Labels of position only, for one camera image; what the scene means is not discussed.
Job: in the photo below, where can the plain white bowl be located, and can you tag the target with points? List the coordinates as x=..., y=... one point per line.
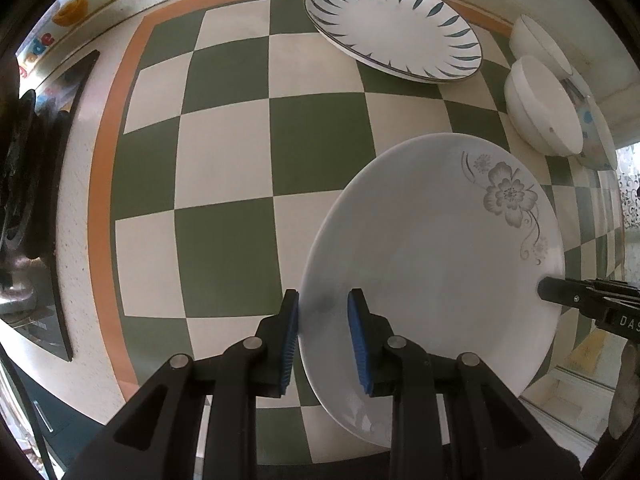
x=530, y=105
x=535, y=40

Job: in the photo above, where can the green white checkered mat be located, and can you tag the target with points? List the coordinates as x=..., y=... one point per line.
x=225, y=240

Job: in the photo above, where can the dark steel wok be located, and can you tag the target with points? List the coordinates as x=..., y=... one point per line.
x=25, y=185

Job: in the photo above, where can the colourful wall stickers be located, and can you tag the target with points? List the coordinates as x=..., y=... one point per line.
x=37, y=45

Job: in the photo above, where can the frosted glass door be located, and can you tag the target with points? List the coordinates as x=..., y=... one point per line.
x=630, y=195

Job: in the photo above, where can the black gas hob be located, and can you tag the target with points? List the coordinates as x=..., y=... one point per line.
x=75, y=220

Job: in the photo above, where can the blue kitchen cabinet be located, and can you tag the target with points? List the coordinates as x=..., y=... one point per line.
x=30, y=425

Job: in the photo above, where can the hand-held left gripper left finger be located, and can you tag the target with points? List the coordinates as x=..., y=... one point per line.
x=292, y=340

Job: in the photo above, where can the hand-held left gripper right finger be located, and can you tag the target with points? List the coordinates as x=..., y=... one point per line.
x=356, y=340

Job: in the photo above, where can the person's right hand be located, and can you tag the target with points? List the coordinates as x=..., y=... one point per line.
x=625, y=390

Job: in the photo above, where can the white plate with grey flower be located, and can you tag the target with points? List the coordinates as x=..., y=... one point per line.
x=440, y=270

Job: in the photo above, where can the white bowl with flower print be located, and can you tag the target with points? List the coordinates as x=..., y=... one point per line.
x=597, y=135

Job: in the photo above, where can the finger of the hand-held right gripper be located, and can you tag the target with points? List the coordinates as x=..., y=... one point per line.
x=560, y=291

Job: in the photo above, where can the white plate with blue leaves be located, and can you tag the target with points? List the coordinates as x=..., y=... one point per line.
x=395, y=20

